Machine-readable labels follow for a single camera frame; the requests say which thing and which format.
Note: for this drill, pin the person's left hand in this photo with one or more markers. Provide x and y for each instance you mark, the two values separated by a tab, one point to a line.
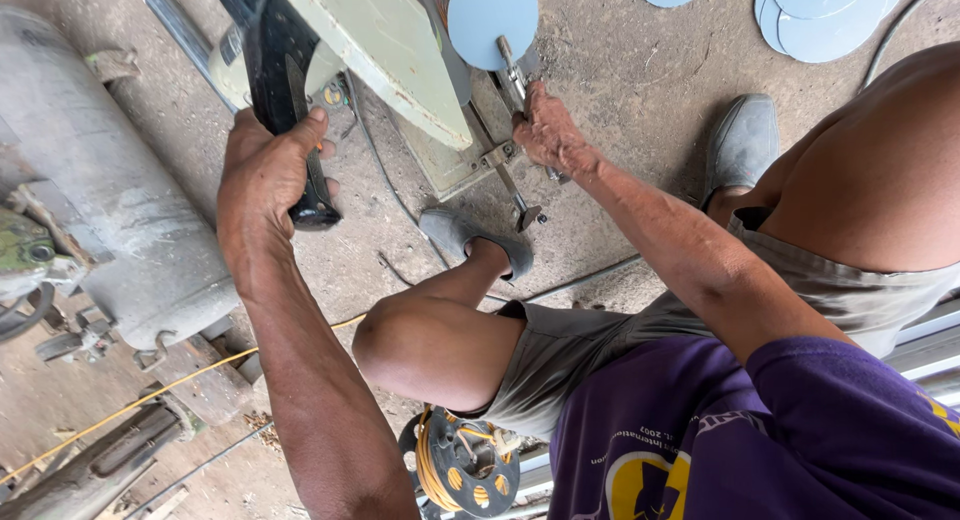
255	182

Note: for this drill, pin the person's right hand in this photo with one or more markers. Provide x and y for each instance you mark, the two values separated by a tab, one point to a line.
551	133

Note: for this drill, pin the person's right fingers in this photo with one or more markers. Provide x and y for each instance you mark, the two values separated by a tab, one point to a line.
531	114

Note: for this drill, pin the metal vise screw rod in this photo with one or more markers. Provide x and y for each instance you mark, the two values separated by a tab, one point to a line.
502	175

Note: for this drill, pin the person's grey left shoe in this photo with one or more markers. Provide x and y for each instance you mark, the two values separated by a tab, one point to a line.
450	231

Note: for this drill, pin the person's grey shoe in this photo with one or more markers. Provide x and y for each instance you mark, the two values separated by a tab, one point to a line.
450	231
742	144

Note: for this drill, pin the pale green saw guard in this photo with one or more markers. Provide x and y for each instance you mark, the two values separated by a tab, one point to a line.
382	47

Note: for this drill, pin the thin metal pipe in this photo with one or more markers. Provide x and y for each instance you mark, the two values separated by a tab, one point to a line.
577	280

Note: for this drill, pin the person's grey right shoe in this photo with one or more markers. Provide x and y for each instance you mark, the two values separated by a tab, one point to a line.
742	144

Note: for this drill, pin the person's grey shorts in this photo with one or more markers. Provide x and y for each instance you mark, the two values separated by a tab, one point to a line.
600	340

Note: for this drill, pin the person's left leg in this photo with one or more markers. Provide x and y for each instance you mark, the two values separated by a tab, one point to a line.
435	340

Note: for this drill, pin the person's leg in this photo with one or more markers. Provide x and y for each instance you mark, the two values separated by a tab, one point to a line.
435	340
862	167

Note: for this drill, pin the stack of blue discs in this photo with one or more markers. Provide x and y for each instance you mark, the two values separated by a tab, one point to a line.
825	17

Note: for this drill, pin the cream saw motor housing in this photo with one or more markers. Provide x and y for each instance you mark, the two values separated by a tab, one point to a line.
225	66

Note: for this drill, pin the person's right leg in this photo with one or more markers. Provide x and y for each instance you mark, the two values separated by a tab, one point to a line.
862	167

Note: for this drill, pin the grey metal bar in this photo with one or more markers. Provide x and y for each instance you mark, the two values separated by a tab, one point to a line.
184	39

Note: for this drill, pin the person's purple shirt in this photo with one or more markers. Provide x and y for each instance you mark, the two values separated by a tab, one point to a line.
750	445

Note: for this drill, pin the wooden plank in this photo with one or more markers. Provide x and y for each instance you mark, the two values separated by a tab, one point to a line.
206	381

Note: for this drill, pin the grey air tank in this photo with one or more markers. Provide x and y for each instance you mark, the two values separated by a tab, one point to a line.
112	190

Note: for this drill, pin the metal rails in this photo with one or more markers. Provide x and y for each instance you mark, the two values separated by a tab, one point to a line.
926	355

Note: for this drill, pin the green compressor pump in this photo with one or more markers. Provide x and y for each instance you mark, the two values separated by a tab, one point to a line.
22	250

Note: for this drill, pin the rusty metal beam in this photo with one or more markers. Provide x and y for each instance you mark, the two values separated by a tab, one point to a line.
97	464

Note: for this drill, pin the green saw base plate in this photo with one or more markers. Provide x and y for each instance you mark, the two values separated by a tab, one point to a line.
439	163

